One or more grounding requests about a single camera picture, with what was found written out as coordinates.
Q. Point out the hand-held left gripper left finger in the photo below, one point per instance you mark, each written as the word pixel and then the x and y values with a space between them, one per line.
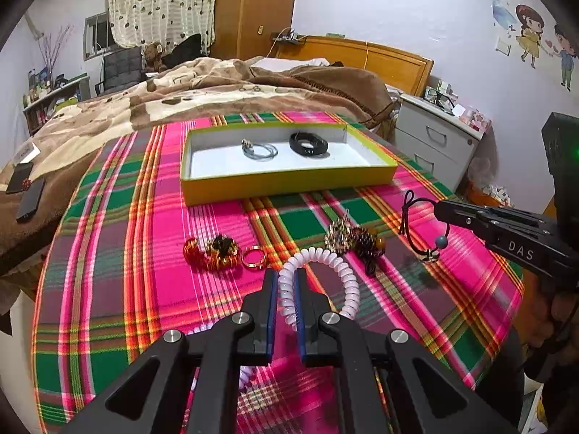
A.
pixel 270 307

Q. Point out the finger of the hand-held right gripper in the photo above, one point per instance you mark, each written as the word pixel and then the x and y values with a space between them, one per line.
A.
pixel 515 221
pixel 466 221

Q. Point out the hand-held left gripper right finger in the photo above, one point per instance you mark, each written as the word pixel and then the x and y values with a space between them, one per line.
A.
pixel 299 312

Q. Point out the yellow cardboard box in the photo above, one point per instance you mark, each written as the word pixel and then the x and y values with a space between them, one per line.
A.
pixel 271 190

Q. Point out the black wristband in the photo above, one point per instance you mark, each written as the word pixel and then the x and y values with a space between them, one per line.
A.
pixel 312 150

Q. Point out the silver bangle with charm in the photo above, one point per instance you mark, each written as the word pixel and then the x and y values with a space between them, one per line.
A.
pixel 247 144

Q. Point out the person's right hand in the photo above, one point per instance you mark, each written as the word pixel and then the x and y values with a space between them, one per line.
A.
pixel 540 321

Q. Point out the white nightstand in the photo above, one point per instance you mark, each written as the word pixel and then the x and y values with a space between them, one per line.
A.
pixel 429 144

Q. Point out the pink box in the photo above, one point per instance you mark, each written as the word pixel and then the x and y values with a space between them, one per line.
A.
pixel 477 117

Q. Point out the white card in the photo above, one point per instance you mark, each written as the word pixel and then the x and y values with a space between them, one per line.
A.
pixel 457 112

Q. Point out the green white box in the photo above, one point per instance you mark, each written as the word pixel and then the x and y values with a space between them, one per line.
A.
pixel 444 87

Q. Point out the pink green plaid tablecloth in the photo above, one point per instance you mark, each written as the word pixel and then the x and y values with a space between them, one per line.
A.
pixel 135 280

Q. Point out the wooden bed headboard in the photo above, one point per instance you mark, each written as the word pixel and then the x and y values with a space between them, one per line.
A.
pixel 389 65

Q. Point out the green flat box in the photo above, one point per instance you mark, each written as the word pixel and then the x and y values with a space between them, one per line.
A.
pixel 336 35

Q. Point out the white pillow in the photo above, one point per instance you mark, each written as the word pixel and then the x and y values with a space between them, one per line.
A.
pixel 294 63

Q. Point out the brown paw print blanket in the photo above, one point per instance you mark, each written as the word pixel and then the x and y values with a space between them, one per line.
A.
pixel 135 104

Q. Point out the power strip with chargers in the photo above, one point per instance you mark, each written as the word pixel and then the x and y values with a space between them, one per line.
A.
pixel 289 38

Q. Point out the black phone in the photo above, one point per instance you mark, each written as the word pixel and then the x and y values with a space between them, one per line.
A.
pixel 30 200

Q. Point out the black clothing pile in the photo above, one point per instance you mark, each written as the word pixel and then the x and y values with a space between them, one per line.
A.
pixel 185 49

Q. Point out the brown teddy bear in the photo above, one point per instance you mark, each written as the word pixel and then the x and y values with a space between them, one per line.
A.
pixel 154 54

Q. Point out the phone with red charm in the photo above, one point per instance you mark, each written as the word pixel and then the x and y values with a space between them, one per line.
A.
pixel 19 178

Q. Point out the black chair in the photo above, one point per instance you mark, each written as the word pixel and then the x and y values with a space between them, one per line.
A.
pixel 120 65

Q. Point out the white paper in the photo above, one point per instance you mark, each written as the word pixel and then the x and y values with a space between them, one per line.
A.
pixel 26 153

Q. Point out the wooden wardrobe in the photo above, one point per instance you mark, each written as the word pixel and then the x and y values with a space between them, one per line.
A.
pixel 258 9

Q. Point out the white shelf with bottles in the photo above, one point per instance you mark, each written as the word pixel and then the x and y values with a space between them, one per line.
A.
pixel 45 108

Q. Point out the heart pattern curtain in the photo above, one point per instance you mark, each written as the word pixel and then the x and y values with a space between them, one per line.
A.
pixel 158 4

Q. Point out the window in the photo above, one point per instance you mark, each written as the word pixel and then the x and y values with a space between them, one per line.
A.
pixel 97 31

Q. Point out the purple flower branches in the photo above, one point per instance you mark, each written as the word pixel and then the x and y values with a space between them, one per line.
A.
pixel 52 49

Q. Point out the white wall switch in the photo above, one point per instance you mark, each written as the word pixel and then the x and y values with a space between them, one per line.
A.
pixel 503 47

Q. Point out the cartoon wall sticker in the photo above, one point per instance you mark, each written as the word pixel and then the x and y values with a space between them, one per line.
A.
pixel 529 31

